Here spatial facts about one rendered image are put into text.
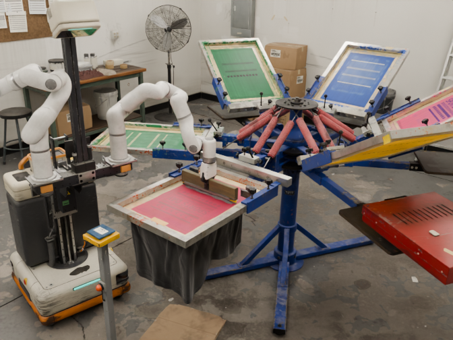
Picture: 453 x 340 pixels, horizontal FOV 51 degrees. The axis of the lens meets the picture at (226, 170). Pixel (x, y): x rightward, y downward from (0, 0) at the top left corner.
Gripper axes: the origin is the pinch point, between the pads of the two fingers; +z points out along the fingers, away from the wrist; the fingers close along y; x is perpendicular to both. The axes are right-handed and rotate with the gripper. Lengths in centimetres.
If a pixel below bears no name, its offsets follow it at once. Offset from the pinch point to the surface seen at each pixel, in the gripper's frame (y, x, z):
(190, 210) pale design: 21.8, 5.7, 5.6
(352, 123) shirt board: -185, 5, 5
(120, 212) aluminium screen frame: 51, -17, 3
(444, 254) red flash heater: 2, 131, -11
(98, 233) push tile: 71, -11, 5
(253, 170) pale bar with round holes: -30.5, 9.7, -2.4
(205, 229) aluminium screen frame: 36.3, 28.9, 1.9
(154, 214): 37.8, -6.1, 5.8
